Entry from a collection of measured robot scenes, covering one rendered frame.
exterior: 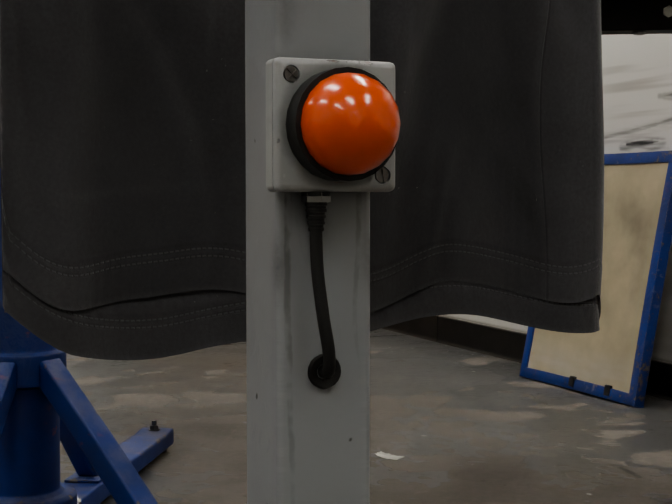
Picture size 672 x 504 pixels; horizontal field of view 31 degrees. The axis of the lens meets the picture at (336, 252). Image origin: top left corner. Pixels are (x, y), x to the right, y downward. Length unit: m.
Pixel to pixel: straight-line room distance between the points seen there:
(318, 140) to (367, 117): 0.02
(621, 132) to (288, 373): 3.44
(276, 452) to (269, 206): 0.09
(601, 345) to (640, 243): 0.33
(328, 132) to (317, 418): 0.12
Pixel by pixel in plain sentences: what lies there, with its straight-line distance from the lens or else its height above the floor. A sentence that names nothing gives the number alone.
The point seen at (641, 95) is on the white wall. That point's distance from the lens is 3.80.
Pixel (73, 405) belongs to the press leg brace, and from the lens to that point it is 1.99.
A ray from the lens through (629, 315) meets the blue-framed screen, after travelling 3.63.
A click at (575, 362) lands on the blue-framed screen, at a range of 3.81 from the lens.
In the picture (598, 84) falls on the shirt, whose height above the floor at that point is 0.70.
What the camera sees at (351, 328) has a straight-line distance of 0.47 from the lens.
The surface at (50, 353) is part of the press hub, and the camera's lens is 2.05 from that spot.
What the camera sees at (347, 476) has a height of 0.51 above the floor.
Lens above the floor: 0.63
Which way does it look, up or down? 3 degrees down
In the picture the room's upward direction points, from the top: straight up
